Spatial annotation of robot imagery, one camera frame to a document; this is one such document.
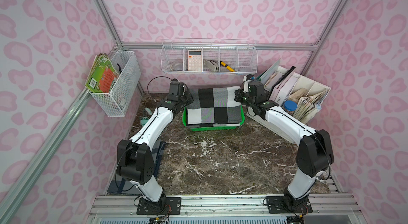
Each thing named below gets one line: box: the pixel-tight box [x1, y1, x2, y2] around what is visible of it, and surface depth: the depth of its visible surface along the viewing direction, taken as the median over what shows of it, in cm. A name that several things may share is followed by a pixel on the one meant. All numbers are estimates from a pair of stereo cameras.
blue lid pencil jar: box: [284, 100, 298, 112], surface depth 88 cm
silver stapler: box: [203, 58, 220, 72], surface depth 102 cm
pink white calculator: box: [187, 49, 203, 72], surface depth 97 cm
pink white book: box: [268, 72, 299, 107], surface depth 88 cm
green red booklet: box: [85, 53, 119, 94], surface depth 73 cm
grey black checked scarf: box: [185, 85, 243, 128], surface depth 90 cm
